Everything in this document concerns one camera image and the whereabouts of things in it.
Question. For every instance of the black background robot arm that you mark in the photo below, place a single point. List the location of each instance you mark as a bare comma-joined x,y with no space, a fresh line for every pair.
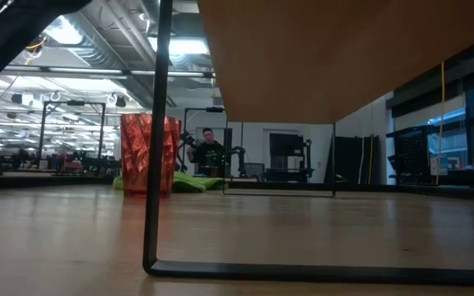
239,154
187,141

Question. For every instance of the wooden shelf board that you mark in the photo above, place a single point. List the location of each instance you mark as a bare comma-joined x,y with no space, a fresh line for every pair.
323,53

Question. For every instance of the rectangular ceiling light panel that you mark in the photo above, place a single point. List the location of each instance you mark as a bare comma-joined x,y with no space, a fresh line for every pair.
187,46

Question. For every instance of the black metal shelf leg frame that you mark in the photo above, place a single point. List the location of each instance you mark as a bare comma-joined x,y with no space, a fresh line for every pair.
156,123
333,164

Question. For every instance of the red faceted plastic cup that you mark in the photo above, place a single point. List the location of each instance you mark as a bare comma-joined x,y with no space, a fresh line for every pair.
138,156

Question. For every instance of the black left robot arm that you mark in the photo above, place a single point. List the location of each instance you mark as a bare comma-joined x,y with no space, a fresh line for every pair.
6,33

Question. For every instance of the black leaning panel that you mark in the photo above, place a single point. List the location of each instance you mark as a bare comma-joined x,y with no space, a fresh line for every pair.
348,160

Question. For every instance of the overhead rail with light strip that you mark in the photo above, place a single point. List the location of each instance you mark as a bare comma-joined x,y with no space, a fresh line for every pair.
97,72

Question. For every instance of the black monitor on stand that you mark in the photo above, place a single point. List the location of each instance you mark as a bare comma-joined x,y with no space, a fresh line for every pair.
286,146

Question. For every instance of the person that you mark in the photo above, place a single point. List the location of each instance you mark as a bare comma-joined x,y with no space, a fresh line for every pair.
209,154

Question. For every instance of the black pegboard rack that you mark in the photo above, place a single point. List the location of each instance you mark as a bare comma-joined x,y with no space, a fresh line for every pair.
410,152

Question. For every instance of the black rig frame with camera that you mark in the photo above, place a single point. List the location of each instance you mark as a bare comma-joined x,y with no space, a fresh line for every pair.
214,109
74,103

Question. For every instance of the green cloth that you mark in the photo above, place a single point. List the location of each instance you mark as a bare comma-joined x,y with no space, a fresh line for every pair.
189,184

